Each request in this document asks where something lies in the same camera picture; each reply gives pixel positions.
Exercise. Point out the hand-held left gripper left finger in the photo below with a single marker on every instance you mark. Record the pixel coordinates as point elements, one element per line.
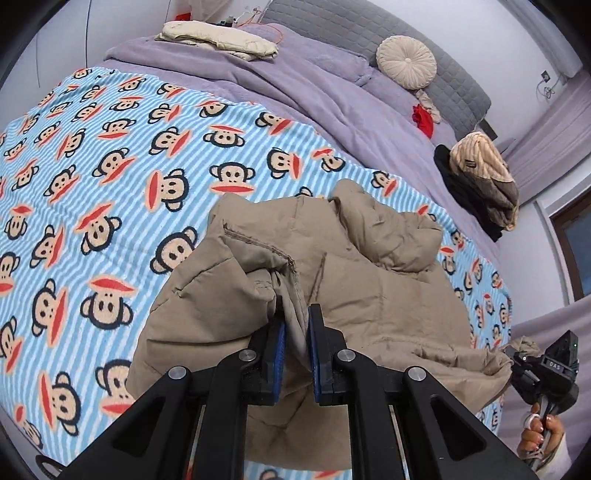
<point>278,355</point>

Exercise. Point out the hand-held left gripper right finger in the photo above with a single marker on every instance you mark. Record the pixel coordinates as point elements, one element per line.
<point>316,355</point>

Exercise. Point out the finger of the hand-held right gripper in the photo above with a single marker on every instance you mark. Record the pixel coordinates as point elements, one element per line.
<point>519,362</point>

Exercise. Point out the beige puffer jacket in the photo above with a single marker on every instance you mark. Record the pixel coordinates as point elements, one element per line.
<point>369,300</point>

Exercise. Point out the pile of brown black clothes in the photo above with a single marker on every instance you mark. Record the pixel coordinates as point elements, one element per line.
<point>480,166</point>

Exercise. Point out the person's right hand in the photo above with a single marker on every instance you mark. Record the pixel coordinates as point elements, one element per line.
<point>538,429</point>

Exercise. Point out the lilac curtain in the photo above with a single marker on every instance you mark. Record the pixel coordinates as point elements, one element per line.
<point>554,318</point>
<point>554,134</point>

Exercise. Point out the dark framed window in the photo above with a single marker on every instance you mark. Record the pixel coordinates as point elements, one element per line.
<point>572,249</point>

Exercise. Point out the black folded garment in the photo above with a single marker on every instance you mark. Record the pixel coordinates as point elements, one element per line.
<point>455,180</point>

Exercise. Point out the monkey print striped blanket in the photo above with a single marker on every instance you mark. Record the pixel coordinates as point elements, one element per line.
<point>115,184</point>

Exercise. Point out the purple duvet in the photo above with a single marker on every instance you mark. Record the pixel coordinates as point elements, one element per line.
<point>300,101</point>

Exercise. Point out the red cloth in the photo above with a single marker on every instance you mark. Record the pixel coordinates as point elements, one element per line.
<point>422,120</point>

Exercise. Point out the purple pillow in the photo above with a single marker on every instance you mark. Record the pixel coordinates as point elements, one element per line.
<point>397,101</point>
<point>314,50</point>

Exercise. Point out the small beige cloth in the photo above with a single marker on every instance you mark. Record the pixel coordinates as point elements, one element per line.
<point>427,104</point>

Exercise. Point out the round cream cushion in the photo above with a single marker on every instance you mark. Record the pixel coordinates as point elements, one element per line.
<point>406,62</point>

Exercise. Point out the cream folded garment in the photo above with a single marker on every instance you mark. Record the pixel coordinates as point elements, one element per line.
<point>217,39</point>

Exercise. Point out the grey quilted headboard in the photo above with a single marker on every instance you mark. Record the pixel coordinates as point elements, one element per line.
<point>369,23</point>

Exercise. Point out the white wardrobe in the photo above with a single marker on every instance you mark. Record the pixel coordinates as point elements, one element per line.
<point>69,37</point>

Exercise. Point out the wall socket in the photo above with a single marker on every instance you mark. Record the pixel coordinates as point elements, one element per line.
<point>547,76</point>

